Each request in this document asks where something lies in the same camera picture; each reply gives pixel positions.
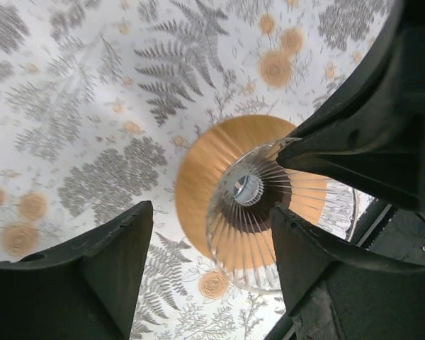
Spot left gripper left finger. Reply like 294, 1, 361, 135
0, 201, 153, 340

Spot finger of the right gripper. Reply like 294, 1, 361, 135
277, 1, 425, 212

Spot clear glass dripper cone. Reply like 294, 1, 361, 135
206, 137, 358, 293

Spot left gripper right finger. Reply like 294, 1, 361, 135
270, 205, 425, 339

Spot floral tablecloth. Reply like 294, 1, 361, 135
0, 1, 392, 339

